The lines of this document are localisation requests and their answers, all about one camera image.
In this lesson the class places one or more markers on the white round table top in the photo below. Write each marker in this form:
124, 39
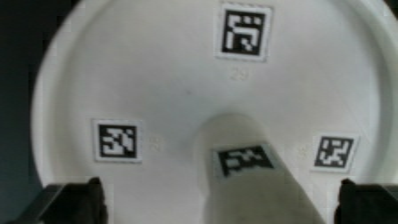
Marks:
158, 63

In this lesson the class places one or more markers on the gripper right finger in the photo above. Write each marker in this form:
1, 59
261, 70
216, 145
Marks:
367, 203

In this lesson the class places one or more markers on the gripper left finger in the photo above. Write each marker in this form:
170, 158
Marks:
69, 204

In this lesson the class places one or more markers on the white cylindrical table leg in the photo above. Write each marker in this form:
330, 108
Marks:
253, 193

